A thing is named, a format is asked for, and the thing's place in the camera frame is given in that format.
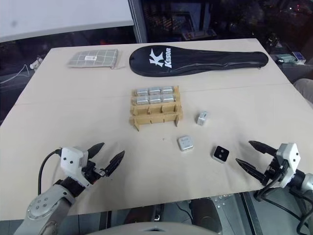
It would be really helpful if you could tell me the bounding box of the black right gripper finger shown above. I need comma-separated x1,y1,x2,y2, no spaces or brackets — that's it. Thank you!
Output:
235,158,268,186
248,141,279,158

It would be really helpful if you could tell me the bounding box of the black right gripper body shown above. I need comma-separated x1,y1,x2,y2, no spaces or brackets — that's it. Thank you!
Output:
264,156,286,186

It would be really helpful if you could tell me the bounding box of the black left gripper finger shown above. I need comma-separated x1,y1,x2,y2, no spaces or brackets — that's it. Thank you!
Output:
87,142,106,161
104,150,126,177

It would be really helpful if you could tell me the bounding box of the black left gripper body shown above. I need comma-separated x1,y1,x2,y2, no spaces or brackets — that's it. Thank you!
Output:
80,159,110,188

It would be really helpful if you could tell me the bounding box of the wooden slotted rack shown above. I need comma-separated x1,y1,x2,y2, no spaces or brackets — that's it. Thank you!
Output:
129,85,184,133

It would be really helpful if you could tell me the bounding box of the blue and white box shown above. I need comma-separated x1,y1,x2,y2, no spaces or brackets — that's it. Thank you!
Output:
291,50,307,66

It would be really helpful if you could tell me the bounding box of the black white block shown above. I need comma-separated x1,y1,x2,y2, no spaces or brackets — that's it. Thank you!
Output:
209,145,230,165

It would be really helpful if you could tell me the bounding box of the person's beige trouser leg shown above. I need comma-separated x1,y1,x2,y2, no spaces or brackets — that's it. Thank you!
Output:
292,78,313,110

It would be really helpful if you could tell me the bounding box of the grey checked fabric pouch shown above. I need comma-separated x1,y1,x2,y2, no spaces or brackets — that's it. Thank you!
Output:
65,48,127,72

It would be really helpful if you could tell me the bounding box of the pale green device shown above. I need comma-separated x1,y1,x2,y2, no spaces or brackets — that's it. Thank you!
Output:
276,54,295,65

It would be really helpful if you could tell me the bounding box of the small white plug object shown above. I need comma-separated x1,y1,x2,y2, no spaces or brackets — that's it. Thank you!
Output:
29,56,45,71

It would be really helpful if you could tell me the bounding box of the black Kason racket bag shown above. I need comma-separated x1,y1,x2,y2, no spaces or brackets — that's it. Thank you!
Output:
129,44,270,77

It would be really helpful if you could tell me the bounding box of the grey pillar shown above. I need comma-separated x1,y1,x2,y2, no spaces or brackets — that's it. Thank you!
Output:
128,0,149,44

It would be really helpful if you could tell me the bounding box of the white board panel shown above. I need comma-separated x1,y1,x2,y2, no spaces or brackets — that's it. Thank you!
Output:
0,0,135,43

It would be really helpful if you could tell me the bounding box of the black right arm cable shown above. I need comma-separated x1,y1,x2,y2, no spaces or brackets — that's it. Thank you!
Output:
253,171,313,233

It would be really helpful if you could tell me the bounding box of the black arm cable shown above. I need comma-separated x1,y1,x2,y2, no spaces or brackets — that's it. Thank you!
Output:
37,148,63,194
253,171,313,233

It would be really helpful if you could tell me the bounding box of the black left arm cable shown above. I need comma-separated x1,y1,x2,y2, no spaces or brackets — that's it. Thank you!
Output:
37,148,63,194

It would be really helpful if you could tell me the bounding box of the thin white cable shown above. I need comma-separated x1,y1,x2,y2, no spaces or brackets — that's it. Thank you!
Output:
0,64,34,84

